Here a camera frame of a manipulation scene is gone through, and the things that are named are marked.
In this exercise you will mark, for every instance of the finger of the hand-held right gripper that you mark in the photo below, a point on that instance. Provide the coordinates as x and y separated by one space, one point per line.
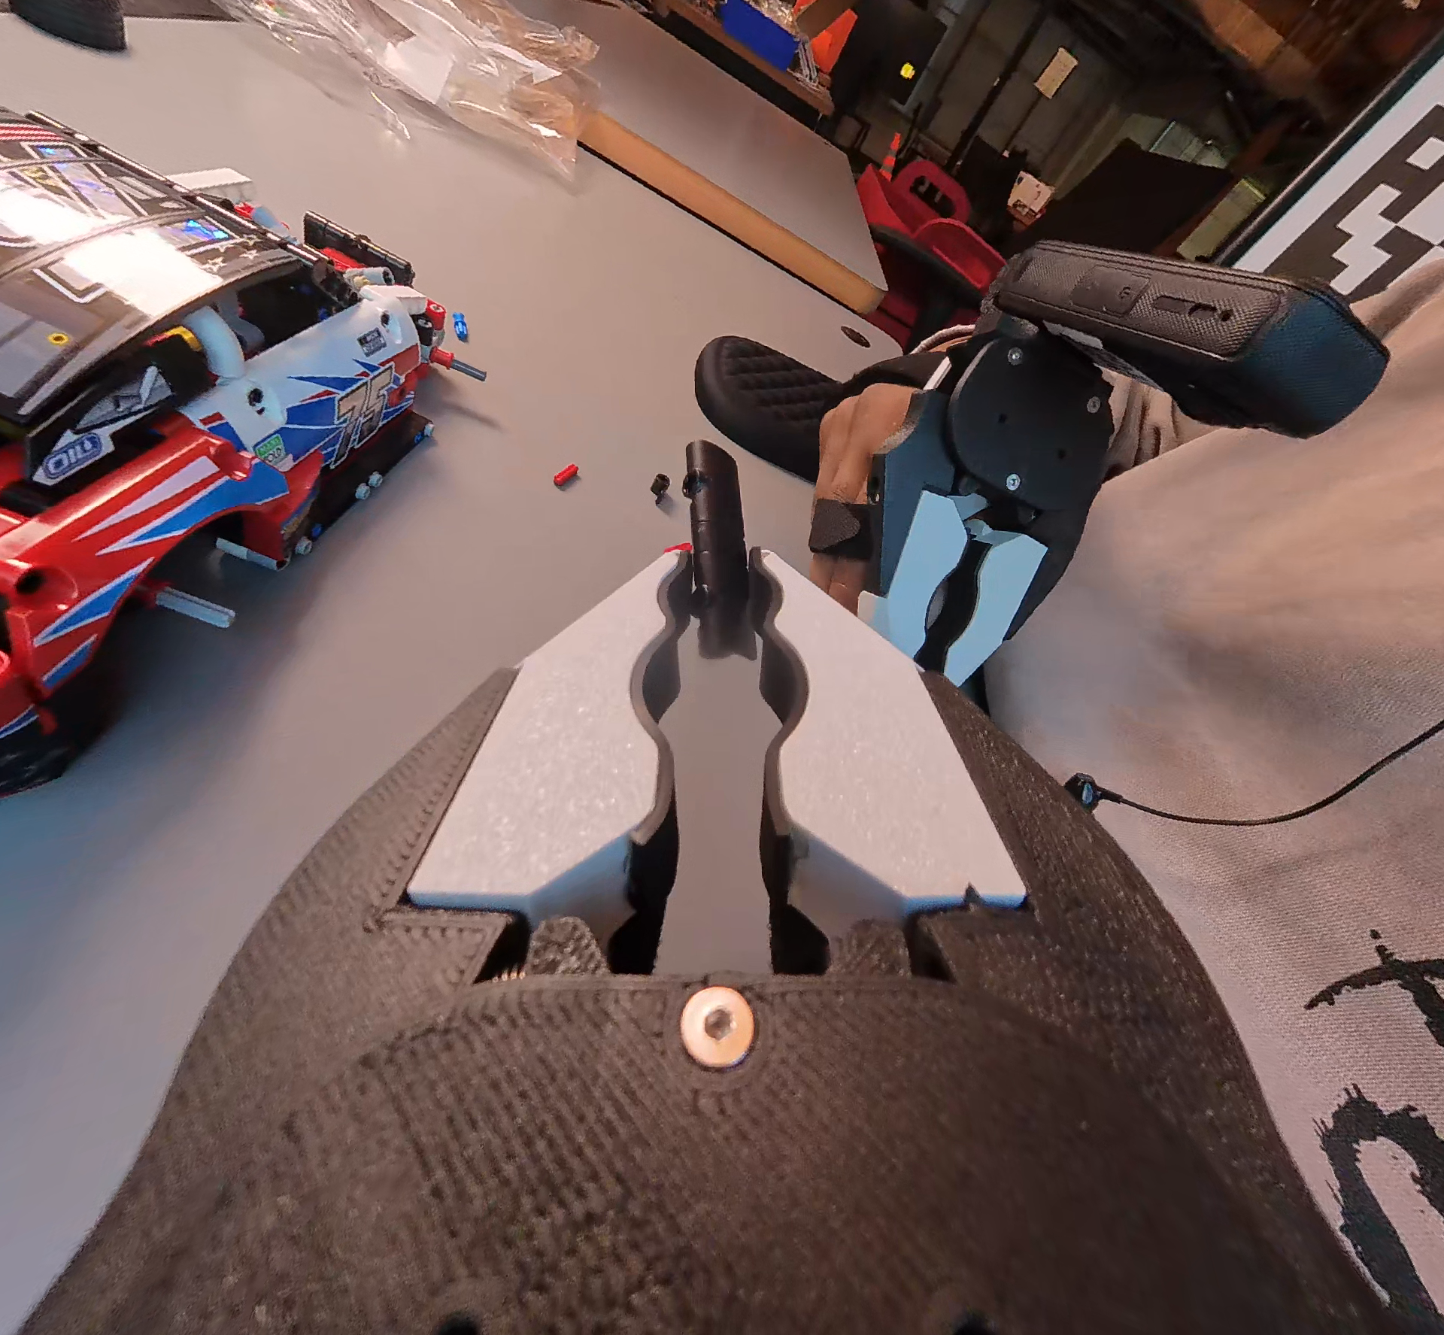
1014 579
919 558

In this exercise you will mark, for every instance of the blue plastic bin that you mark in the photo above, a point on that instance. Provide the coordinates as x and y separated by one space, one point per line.
757 30

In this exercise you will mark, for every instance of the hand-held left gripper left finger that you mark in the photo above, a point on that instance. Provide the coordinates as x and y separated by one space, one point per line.
541 783

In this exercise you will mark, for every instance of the black earbud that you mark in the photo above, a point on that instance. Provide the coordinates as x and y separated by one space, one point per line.
1079 791

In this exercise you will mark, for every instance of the orange plastic object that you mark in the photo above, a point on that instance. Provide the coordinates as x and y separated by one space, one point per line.
833 34

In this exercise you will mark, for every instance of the clear plastic bag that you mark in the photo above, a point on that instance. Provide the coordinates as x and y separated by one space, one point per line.
395 17

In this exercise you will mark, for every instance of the grey table with wooden edge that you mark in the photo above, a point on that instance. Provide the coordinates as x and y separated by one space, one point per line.
698 118

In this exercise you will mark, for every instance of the person's right hand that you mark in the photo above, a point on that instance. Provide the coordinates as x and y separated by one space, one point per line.
845 450

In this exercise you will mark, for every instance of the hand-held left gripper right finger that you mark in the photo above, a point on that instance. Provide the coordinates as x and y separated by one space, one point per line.
890 783

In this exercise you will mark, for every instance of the black lego cylinder piece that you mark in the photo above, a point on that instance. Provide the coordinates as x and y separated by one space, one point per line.
715 524

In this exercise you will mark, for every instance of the black white marker board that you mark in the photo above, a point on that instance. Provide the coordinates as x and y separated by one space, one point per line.
1386 196

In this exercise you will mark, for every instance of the red chair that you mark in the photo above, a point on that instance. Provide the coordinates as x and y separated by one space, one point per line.
936 230

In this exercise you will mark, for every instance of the red white blue lego car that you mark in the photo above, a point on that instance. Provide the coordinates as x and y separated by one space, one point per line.
147 501

